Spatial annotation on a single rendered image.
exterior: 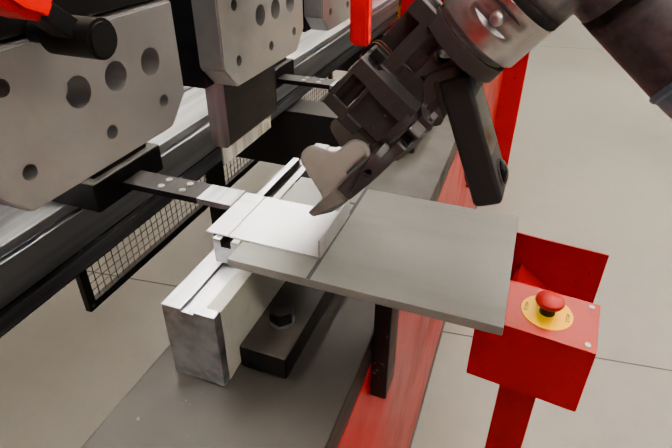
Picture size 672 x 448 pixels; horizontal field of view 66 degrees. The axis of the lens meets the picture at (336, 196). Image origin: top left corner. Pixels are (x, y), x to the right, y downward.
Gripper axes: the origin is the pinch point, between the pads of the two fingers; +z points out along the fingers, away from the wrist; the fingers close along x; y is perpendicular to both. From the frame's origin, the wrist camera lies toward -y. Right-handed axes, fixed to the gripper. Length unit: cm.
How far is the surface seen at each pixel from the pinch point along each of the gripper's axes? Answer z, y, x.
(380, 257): 0.1, -7.2, 2.1
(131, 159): 20.1, 20.1, -3.2
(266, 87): -0.7, 12.7, -4.3
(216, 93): -1.6, 14.6, 3.6
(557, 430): 53, -99, -66
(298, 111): 33, 13, -58
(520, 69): 29, -40, -216
